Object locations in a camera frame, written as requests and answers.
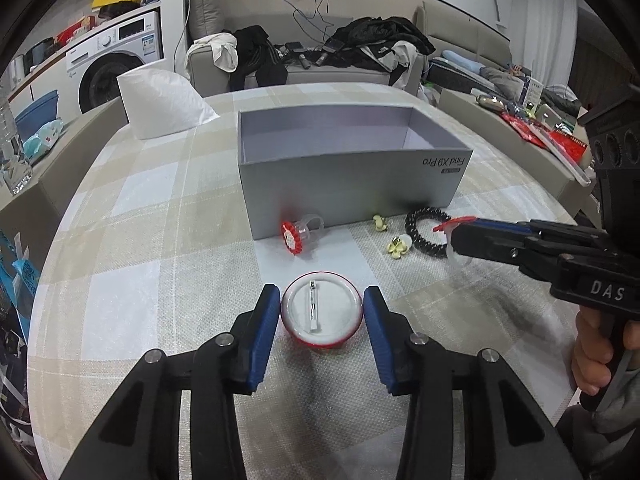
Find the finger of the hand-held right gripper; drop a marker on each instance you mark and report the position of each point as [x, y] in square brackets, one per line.
[487, 245]
[505, 225]

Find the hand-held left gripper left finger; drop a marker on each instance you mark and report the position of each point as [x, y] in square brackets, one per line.
[265, 340]

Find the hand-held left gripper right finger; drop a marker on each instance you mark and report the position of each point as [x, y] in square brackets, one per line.
[380, 340]

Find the white round pin badge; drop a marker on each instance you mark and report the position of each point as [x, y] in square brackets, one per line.
[320, 305]

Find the grey cardboard box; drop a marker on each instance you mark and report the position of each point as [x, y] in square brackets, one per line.
[350, 185]

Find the person's right forearm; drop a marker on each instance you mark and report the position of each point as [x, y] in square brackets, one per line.
[610, 435]

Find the person's right hand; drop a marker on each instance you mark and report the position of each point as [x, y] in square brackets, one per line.
[592, 355]

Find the red paper packet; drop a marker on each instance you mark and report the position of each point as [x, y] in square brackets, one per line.
[565, 142]

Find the grey low bench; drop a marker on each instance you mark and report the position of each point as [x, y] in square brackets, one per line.
[510, 145]
[75, 150]

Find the pale green flower clip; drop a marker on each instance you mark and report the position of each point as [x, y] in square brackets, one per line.
[380, 222]
[398, 247]

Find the silver oval case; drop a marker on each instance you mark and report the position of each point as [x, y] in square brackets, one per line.
[491, 102]

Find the light blue folded cloth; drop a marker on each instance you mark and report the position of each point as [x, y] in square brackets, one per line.
[457, 62]

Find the white and grey garment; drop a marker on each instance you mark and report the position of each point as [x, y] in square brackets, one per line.
[395, 57]

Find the grey sofa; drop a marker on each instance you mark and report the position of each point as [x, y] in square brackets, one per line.
[340, 77]

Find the black jacket pile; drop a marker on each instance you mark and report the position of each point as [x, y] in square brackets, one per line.
[380, 32]

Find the black garment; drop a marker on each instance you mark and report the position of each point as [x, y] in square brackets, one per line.
[255, 55]

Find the blue wipes packet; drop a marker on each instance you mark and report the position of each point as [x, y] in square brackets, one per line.
[42, 140]

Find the clear water bottle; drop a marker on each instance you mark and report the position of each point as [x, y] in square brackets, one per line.
[12, 160]

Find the blue plastic basin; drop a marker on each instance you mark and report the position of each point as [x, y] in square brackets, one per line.
[37, 112]

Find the white washing machine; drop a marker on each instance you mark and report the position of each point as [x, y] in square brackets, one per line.
[120, 45]

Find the grey cushion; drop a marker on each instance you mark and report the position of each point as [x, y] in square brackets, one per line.
[206, 10]

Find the red plastic basket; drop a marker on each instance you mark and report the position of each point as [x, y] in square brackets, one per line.
[75, 30]

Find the black kitchen appliance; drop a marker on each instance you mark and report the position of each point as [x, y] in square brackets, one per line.
[40, 52]

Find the white kettle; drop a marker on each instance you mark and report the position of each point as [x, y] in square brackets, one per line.
[17, 70]

